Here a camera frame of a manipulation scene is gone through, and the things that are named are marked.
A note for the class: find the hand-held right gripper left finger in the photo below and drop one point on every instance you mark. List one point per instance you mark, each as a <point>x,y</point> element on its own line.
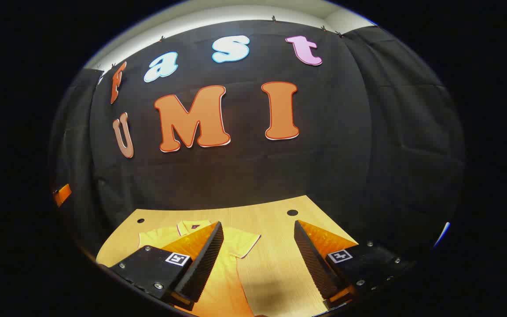
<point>205,259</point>

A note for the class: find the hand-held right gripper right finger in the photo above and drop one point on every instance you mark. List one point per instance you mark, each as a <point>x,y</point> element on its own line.
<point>313,259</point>

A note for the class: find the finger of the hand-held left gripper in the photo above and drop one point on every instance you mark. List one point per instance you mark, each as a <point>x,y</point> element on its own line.
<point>62,194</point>

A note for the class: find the orange T-shirt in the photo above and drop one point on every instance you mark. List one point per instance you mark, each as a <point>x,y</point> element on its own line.
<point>227,281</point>

